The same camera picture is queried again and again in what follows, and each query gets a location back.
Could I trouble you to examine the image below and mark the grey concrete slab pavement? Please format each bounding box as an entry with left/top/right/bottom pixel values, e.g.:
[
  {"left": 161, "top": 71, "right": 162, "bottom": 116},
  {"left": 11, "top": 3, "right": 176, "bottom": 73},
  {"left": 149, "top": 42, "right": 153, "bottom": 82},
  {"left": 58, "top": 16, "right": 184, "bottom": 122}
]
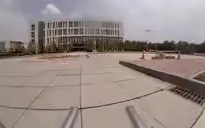
[{"left": 0, "top": 51, "right": 205, "bottom": 128}]

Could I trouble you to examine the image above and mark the white multi-storey building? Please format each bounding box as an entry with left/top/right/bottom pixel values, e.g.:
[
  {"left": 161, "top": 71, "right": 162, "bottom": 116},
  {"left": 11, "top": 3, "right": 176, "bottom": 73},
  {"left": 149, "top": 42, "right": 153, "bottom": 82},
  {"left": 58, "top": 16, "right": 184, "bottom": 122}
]
[{"left": 29, "top": 18, "right": 125, "bottom": 53}]

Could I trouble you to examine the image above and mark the grey stone kerb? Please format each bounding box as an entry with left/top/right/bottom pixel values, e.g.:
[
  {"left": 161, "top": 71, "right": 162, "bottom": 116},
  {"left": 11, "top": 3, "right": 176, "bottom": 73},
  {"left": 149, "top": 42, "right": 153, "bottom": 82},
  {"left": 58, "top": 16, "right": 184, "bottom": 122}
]
[{"left": 118, "top": 59, "right": 205, "bottom": 99}]

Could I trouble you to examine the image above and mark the robot's own part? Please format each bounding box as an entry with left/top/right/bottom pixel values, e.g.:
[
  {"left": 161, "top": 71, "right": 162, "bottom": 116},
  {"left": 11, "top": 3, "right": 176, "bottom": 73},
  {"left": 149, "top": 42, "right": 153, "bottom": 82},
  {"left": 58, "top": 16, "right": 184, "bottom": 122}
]
[
  {"left": 60, "top": 106, "right": 80, "bottom": 128},
  {"left": 125, "top": 105, "right": 147, "bottom": 128}
]

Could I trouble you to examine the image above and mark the row of trees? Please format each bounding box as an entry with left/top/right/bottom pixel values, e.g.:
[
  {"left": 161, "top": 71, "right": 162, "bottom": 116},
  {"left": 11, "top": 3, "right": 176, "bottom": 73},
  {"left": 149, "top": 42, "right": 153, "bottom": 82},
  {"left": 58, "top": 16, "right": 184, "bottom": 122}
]
[{"left": 123, "top": 39, "right": 205, "bottom": 56}]

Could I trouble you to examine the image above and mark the red brick pavement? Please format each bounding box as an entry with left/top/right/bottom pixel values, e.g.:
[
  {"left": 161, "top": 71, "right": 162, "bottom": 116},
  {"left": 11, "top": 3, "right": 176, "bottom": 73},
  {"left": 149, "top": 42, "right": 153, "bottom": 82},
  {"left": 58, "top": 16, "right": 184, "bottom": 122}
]
[{"left": 129, "top": 57, "right": 205, "bottom": 80}]

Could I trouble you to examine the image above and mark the metal drain grate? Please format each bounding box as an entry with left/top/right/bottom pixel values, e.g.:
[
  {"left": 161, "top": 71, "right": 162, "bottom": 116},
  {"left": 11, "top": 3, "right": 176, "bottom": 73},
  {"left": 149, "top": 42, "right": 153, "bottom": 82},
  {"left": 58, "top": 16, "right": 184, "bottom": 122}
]
[{"left": 169, "top": 85, "right": 205, "bottom": 106}]

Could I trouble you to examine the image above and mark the low pale building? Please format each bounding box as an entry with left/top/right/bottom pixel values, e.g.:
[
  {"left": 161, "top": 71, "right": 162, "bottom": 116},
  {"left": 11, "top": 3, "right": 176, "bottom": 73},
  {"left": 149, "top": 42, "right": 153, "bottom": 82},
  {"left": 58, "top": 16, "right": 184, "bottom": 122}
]
[{"left": 0, "top": 40, "right": 26, "bottom": 53}]

